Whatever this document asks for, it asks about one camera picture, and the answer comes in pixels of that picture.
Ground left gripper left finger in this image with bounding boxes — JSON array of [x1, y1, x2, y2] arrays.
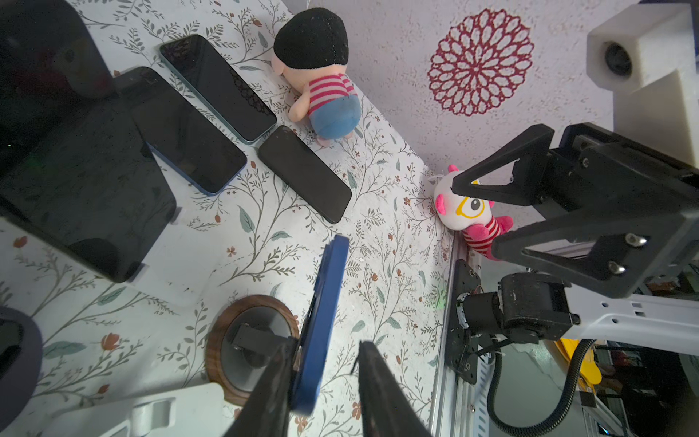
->
[[224, 338, 298, 437]]

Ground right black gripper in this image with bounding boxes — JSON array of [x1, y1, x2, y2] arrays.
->
[[450, 122, 699, 299]]

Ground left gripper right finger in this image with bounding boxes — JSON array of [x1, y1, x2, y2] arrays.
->
[[357, 342, 431, 437]]

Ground black phone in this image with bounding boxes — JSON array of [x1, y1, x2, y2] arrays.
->
[[1, 1, 177, 282], [258, 126, 352, 224], [158, 35, 278, 144]]

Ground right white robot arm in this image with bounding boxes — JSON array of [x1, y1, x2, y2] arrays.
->
[[453, 123, 698, 355]]

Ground white front middle stand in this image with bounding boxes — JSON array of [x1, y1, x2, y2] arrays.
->
[[43, 383, 225, 437]]

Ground purple back middle stand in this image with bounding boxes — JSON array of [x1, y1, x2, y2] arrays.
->
[[1, 307, 43, 432]]

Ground pink striped panda plush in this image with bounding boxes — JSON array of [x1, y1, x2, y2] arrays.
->
[[433, 165, 514, 260]]

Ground black haired doll plush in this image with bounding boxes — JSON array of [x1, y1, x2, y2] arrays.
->
[[271, 7, 362, 147]]

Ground aluminium front rail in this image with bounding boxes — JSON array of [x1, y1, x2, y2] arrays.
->
[[429, 236, 491, 436]]

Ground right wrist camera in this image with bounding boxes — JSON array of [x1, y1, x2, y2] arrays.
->
[[586, 3, 698, 167]]

